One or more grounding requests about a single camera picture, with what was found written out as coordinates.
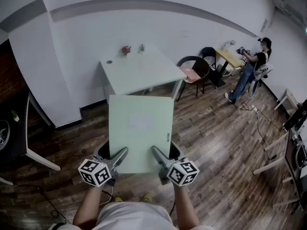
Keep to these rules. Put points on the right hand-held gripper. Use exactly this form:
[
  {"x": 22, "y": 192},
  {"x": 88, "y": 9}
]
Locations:
[{"x": 183, "y": 174}]

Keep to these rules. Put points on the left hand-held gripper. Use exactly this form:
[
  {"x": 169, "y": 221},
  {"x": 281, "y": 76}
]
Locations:
[{"x": 94, "y": 174}]

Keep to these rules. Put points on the light green item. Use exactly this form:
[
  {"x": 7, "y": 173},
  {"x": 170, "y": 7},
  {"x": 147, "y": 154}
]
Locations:
[{"x": 140, "y": 109}]

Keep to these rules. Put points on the person's left forearm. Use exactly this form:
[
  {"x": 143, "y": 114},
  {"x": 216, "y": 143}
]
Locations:
[{"x": 87, "y": 207}]

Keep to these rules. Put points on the person's right forearm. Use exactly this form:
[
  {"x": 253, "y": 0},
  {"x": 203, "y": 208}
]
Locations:
[{"x": 185, "y": 207}]

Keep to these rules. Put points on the pink flat cushion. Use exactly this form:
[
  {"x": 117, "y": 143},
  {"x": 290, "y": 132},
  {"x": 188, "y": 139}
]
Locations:
[{"x": 190, "y": 74}]

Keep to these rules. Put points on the person's yellow shoe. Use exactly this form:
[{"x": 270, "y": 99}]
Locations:
[
  {"x": 118, "y": 199},
  {"x": 147, "y": 197}
]

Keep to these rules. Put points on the person's light grey clothing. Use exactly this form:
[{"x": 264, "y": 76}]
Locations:
[{"x": 134, "y": 215}]

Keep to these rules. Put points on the black round-back chair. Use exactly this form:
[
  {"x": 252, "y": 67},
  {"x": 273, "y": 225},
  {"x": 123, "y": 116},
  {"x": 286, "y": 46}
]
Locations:
[{"x": 204, "y": 67}]

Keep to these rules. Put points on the black desk with white legs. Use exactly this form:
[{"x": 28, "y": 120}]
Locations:
[{"x": 19, "y": 138}]

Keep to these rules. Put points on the red flower pot plant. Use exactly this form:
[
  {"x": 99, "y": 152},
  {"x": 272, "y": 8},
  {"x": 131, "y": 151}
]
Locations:
[{"x": 126, "y": 49}]

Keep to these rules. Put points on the white power strip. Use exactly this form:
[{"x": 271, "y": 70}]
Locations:
[{"x": 255, "y": 108}]

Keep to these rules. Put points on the small green pot plant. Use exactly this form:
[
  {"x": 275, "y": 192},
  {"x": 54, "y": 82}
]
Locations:
[{"x": 141, "y": 49}]

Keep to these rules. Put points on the tiny green pot plant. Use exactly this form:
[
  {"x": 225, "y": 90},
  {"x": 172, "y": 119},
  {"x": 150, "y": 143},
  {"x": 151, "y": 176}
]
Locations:
[{"x": 15, "y": 116}]

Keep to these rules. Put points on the black folding chair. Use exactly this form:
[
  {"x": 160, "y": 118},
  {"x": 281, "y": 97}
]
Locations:
[{"x": 211, "y": 54}]

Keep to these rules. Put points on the wooden leg workbench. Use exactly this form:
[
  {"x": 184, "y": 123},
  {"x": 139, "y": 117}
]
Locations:
[{"x": 275, "y": 162}]

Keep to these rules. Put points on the round black grey device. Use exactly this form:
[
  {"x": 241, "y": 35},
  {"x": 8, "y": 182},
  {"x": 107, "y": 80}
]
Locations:
[{"x": 3, "y": 135}]

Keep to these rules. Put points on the yellow wooden table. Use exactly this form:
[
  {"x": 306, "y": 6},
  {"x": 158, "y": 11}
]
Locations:
[{"x": 227, "y": 56}]

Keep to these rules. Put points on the white office chair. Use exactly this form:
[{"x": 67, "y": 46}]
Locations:
[{"x": 260, "y": 72}]

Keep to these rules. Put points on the white flower pot plant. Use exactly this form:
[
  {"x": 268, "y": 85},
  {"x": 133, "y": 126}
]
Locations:
[{"x": 229, "y": 44}]

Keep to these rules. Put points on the small white side table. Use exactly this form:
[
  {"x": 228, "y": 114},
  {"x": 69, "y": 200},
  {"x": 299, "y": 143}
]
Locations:
[{"x": 289, "y": 97}]

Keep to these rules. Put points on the black equipment on workbench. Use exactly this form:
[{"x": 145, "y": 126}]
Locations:
[{"x": 299, "y": 118}]

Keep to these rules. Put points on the grey wall panel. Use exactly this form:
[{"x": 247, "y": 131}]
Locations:
[{"x": 264, "y": 26}]

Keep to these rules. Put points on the white wall pipe unit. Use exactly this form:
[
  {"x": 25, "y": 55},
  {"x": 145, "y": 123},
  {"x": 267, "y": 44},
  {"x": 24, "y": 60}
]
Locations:
[{"x": 291, "y": 13}]

